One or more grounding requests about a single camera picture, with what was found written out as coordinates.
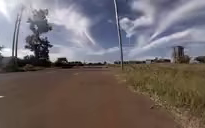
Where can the leaning grey pole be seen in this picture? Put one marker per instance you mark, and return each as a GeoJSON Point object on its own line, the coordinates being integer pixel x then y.
{"type": "Point", "coordinates": [18, 33]}
{"type": "Point", "coordinates": [14, 36]}

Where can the tall tower building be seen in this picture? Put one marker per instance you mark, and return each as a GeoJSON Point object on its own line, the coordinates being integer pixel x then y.
{"type": "Point", "coordinates": [178, 53]}

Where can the reddish-brown asphalt road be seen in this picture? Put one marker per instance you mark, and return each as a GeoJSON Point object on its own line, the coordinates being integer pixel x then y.
{"type": "Point", "coordinates": [90, 100]}

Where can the tall dark tree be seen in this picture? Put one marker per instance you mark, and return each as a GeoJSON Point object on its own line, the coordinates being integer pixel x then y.
{"type": "Point", "coordinates": [38, 43]}

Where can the dry grass field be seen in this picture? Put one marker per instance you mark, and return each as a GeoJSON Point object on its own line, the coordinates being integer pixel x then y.
{"type": "Point", "coordinates": [176, 83]}

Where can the grey utility pole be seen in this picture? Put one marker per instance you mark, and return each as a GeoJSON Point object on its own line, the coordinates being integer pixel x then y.
{"type": "Point", "coordinates": [119, 40]}

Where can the distant low buildings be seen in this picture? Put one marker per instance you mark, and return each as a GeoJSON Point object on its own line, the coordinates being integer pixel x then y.
{"type": "Point", "coordinates": [156, 61]}

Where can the row of bushes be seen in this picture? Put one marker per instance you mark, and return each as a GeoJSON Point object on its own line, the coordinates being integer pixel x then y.
{"type": "Point", "coordinates": [33, 64]}

